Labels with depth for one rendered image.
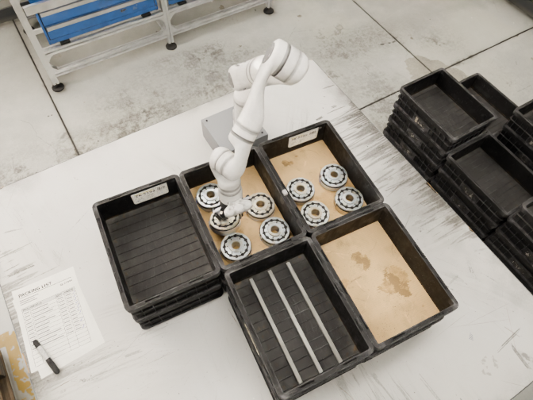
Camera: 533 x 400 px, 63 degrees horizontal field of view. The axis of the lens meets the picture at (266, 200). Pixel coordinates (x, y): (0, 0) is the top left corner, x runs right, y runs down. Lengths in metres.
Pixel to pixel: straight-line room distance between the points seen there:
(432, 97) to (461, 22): 1.52
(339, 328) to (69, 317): 0.90
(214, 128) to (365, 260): 0.79
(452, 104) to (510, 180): 0.49
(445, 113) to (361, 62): 1.06
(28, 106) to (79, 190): 1.49
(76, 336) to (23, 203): 0.59
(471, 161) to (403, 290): 1.16
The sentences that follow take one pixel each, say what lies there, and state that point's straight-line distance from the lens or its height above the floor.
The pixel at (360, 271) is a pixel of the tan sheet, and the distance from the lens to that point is 1.51.
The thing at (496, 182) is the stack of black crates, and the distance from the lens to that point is 2.49.
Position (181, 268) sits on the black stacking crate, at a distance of 1.49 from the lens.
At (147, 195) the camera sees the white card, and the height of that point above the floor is 0.89.
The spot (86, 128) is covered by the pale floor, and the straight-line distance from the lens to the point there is 3.04.
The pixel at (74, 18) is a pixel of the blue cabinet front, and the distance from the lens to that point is 3.08.
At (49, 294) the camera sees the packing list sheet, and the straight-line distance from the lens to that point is 1.72.
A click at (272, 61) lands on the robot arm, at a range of 1.15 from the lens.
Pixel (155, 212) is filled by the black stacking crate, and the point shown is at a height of 0.83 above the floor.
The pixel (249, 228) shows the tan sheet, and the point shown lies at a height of 0.83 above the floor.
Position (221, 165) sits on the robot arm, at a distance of 1.21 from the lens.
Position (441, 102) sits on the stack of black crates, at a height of 0.49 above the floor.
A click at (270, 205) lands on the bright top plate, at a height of 0.86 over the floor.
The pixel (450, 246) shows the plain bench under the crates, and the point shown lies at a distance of 1.81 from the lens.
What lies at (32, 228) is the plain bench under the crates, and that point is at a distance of 1.86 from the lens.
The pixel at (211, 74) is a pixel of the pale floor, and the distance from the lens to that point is 3.20.
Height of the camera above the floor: 2.19
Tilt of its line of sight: 59 degrees down
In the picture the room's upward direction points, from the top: 4 degrees clockwise
